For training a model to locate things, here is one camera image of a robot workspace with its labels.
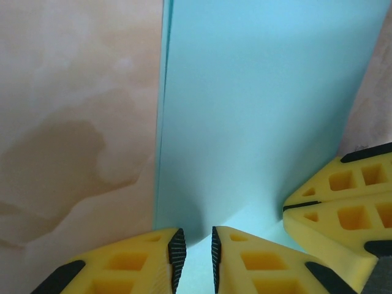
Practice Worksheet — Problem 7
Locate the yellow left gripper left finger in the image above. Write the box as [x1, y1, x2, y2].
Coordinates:
[30, 227, 187, 294]

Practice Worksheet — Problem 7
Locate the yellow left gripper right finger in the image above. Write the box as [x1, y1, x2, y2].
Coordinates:
[211, 225, 358, 294]

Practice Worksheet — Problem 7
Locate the light blue paper sheet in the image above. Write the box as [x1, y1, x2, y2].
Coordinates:
[152, 0, 390, 294]

